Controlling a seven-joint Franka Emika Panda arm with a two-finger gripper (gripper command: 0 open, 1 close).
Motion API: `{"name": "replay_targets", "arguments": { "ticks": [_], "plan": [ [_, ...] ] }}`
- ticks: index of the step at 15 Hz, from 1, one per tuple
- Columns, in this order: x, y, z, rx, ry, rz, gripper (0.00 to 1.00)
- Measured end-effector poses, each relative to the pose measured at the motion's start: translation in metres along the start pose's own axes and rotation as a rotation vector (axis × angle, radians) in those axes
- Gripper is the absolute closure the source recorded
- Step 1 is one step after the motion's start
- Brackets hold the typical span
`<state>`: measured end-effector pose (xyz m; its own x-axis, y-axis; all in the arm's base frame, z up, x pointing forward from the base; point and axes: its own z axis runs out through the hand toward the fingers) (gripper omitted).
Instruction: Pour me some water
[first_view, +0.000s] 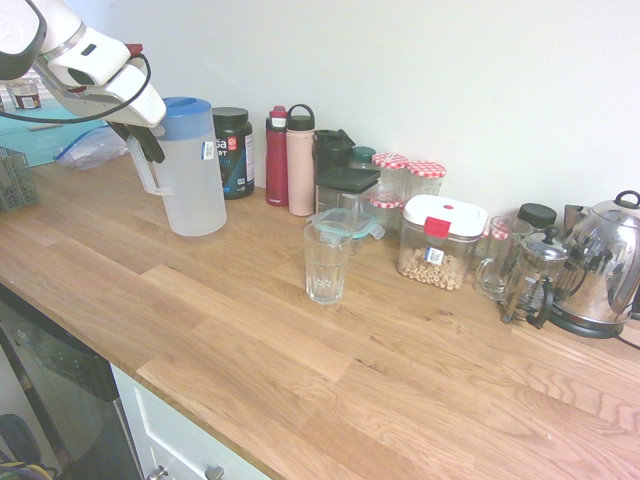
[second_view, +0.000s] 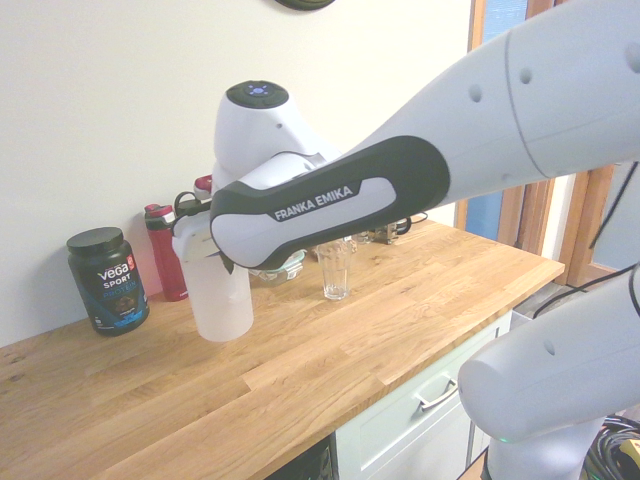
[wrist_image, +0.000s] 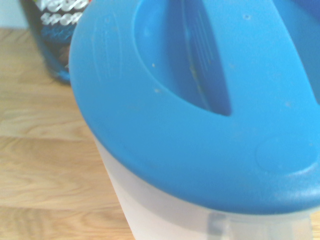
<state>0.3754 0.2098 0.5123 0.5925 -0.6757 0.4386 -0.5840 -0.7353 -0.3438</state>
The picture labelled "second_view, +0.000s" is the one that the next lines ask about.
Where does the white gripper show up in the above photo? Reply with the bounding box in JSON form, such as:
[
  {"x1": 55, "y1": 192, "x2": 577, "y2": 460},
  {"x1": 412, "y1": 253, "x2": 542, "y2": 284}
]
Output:
[{"x1": 171, "y1": 211, "x2": 237, "y2": 277}]

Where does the translucent white plastic cup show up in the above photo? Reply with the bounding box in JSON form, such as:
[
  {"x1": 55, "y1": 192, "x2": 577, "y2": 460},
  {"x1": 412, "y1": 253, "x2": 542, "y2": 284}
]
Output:
[{"x1": 180, "y1": 253, "x2": 255, "y2": 343}]

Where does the dark red water bottle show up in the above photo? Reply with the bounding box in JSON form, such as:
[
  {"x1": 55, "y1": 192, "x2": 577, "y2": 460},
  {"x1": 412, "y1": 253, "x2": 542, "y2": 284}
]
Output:
[{"x1": 143, "y1": 202, "x2": 191, "y2": 303}]

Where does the clear container white lid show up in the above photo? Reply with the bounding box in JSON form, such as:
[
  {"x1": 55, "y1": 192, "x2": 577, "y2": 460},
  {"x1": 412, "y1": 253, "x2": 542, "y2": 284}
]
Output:
[{"x1": 248, "y1": 248, "x2": 307, "y2": 287}]

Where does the clear glass tumbler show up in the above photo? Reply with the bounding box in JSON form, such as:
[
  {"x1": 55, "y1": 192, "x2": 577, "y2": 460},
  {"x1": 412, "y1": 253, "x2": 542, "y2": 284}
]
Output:
[{"x1": 315, "y1": 238, "x2": 358, "y2": 302}]

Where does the black Vega protein tub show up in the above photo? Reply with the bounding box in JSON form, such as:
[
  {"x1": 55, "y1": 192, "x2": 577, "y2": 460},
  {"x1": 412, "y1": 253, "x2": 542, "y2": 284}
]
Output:
[{"x1": 66, "y1": 226, "x2": 151, "y2": 338}]

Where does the glass french press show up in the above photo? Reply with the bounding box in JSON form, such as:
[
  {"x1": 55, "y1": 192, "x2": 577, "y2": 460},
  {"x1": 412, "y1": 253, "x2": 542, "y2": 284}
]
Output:
[{"x1": 373, "y1": 218, "x2": 413, "y2": 246}]

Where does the black dishwasher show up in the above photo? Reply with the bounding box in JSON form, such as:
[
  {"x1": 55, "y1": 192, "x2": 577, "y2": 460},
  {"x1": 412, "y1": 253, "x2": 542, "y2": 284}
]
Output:
[{"x1": 272, "y1": 432, "x2": 337, "y2": 480}]

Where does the white cabinet drawer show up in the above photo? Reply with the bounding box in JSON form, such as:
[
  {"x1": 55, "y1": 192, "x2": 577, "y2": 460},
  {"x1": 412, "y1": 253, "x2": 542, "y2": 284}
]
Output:
[{"x1": 333, "y1": 309, "x2": 514, "y2": 480}]

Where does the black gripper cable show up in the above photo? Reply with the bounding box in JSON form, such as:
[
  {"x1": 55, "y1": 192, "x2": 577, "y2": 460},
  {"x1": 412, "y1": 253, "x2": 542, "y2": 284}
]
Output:
[{"x1": 172, "y1": 191, "x2": 214, "y2": 222}]

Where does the metal drawer handle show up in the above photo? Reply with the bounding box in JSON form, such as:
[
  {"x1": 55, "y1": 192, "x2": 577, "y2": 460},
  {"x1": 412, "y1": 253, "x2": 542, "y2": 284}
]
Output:
[{"x1": 413, "y1": 378, "x2": 459, "y2": 412}]

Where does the black round wall clock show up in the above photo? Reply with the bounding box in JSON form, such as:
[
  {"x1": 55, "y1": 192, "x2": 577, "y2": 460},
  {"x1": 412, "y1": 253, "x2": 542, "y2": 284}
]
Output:
[{"x1": 273, "y1": 0, "x2": 337, "y2": 11}]

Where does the wooden door frame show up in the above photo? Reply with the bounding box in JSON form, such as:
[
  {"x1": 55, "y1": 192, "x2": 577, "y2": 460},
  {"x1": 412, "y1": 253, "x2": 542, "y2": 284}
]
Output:
[{"x1": 467, "y1": 0, "x2": 619, "y2": 287}]

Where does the black cable bundle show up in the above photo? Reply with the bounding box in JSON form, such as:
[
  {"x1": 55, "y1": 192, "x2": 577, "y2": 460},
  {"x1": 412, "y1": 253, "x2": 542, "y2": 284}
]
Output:
[{"x1": 585, "y1": 413, "x2": 640, "y2": 480}]

